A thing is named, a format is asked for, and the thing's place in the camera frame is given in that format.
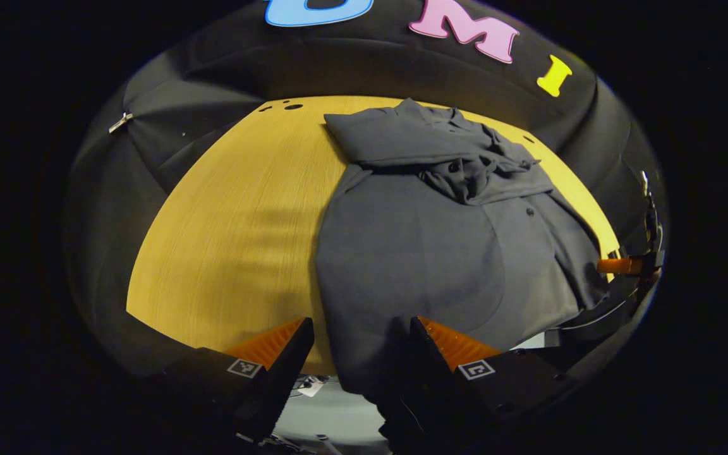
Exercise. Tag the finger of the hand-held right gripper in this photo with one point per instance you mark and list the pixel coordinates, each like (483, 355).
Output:
(617, 266)

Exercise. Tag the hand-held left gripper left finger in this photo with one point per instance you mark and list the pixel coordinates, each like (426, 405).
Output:
(282, 379)

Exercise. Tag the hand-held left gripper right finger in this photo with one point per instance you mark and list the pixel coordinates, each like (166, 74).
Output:
(515, 385)

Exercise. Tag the grey button shirt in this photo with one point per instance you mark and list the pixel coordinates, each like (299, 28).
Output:
(414, 253)

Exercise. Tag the silver metal clip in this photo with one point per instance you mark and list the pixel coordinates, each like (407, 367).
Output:
(121, 122)

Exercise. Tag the black backdrop cloth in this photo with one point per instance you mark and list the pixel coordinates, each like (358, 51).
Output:
(212, 76)

